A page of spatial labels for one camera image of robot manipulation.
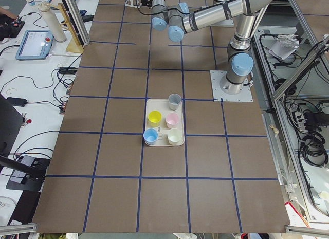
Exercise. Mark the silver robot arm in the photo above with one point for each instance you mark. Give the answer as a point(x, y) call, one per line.
point(179, 20)

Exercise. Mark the pink plastic cup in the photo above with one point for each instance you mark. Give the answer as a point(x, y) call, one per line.
point(172, 120)

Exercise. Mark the yellow plastic cup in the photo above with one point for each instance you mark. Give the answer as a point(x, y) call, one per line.
point(154, 118)

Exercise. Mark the grey plastic cup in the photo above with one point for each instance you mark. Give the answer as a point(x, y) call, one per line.
point(174, 101)

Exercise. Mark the cream white plastic cup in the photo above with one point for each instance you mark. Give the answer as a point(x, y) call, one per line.
point(174, 136)

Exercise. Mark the blue plastic cup on tray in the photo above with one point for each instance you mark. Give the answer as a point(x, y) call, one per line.
point(150, 136)

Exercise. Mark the beige plastic tray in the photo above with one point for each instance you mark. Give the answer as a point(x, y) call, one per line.
point(162, 105)

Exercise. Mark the wooden mug tree stand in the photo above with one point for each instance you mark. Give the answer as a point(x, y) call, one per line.
point(74, 45)

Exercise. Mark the white cylindrical tube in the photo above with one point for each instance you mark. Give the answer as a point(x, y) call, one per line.
point(51, 21)

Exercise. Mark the blue teach pendant tablet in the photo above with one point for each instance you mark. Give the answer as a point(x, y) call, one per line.
point(35, 45)

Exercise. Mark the black computer monitor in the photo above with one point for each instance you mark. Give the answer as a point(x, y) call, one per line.
point(11, 121)

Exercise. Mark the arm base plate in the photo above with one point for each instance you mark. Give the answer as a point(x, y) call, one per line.
point(224, 91)

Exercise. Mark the white wire cup rack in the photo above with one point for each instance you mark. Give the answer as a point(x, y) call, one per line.
point(133, 3)

